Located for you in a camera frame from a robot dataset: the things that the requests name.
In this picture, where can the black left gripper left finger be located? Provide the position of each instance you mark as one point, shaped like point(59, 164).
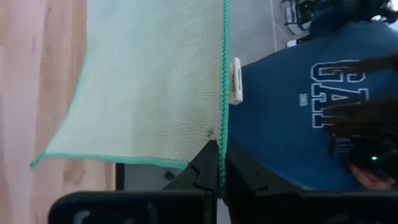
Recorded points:
point(202, 174)

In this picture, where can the person's hand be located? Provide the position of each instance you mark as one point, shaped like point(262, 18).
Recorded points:
point(367, 182)

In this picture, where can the person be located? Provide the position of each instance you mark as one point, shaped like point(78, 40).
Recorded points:
point(273, 124)

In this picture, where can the black aluminium table frame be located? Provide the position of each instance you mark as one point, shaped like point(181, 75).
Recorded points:
point(120, 177)

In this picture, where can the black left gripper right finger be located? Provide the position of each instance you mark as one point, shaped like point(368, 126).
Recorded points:
point(242, 177)

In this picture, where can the light green microfiber towel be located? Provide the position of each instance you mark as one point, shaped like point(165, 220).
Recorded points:
point(140, 93)

